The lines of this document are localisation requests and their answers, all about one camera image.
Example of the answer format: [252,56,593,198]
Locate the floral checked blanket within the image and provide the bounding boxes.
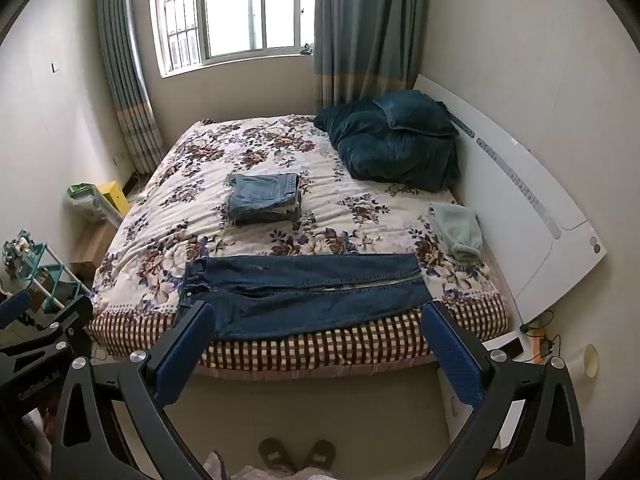
[86,114,512,372]

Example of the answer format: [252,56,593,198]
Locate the cardboard box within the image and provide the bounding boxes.
[70,220,119,277]

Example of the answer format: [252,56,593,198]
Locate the dark blue jeans pants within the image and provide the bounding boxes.
[175,253,434,342]

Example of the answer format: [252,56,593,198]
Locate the yellow box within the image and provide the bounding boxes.
[97,181,131,218]

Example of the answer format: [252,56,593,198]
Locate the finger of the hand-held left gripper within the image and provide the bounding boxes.
[0,296,94,362]
[0,291,33,332]

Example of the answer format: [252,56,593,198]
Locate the green and white bag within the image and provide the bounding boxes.
[67,183,123,225]

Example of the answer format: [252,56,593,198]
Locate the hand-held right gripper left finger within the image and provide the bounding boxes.
[50,300,217,480]

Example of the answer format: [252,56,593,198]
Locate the brown slipper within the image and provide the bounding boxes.
[258,437,297,476]
[303,439,336,476]

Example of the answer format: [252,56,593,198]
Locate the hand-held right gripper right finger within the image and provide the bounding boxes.
[421,301,587,480]

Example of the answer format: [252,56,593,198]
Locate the white nightstand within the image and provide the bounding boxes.
[439,332,540,452]

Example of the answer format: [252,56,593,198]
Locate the teal velvet quilt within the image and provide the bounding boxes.
[314,100,462,194]

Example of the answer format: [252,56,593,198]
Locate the light green fleece cloth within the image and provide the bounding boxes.
[429,202,484,262]

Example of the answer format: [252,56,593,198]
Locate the white framed window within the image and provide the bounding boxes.
[150,0,317,78]

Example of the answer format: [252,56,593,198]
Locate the teal velvet pillow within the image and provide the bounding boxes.
[372,90,460,137]

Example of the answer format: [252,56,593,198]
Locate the person's pink clothing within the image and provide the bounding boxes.
[205,451,331,480]

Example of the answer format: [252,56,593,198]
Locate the black charger cable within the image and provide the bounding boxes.
[519,310,563,361]

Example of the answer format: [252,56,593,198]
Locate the white headboard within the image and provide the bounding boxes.
[414,75,608,328]

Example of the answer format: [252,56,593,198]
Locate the teal storage rack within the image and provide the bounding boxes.
[1,230,93,331]

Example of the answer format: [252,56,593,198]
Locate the stack of folded jeans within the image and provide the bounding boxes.
[227,173,302,226]

